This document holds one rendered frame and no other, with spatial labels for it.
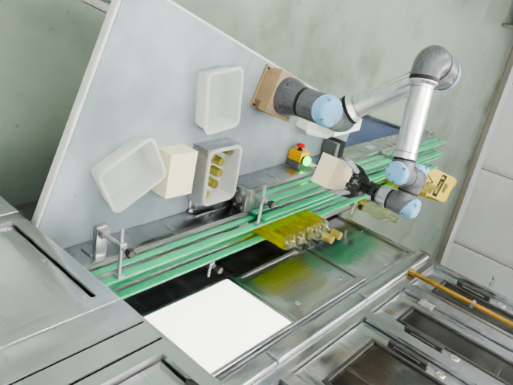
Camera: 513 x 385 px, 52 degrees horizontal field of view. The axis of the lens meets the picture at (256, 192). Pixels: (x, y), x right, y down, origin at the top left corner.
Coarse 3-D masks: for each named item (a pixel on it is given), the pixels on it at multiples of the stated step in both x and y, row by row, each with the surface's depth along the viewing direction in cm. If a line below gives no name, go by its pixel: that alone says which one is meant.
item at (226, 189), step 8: (216, 152) 186; (240, 152) 196; (208, 160) 185; (232, 160) 200; (208, 168) 186; (224, 168) 203; (232, 168) 200; (208, 176) 188; (216, 176) 203; (224, 176) 204; (232, 176) 201; (224, 184) 205; (232, 184) 202; (216, 192) 203; (224, 192) 204; (232, 192) 203; (208, 200) 196; (216, 200) 197; (224, 200) 201
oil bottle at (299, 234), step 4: (280, 220) 214; (276, 224) 210; (280, 224) 211; (284, 224) 211; (288, 224) 212; (284, 228) 208; (288, 228) 208; (292, 228) 209; (296, 228) 209; (292, 232) 206; (296, 232) 206; (300, 232) 207; (296, 236) 205; (300, 236) 205; (304, 236) 207; (296, 240) 205; (300, 240) 205
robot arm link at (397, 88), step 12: (456, 60) 180; (408, 72) 187; (456, 72) 179; (384, 84) 191; (396, 84) 188; (408, 84) 186; (444, 84) 181; (348, 96) 200; (360, 96) 196; (372, 96) 193; (384, 96) 191; (396, 96) 190; (348, 108) 197; (360, 108) 197; (372, 108) 196; (348, 120) 199
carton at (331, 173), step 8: (320, 160) 201; (328, 160) 199; (336, 160) 197; (320, 168) 200; (328, 168) 198; (336, 168) 197; (344, 168) 203; (312, 176) 202; (320, 176) 200; (328, 176) 198; (336, 176) 200; (344, 176) 206; (320, 184) 199; (328, 184) 198; (336, 184) 203; (344, 184) 208
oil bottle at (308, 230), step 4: (288, 216) 217; (284, 220) 215; (288, 220) 214; (292, 220) 215; (296, 220) 215; (292, 224) 212; (296, 224) 212; (300, 224) 213; (304, 224) 213; (300, 228) 210; (304, 228) 210; (308, 228) 211; (312, 228) 212; (304, 232) 209; (308, 232) 209; (312, 232) 211; (308, 236) 210; (308, 240) 211
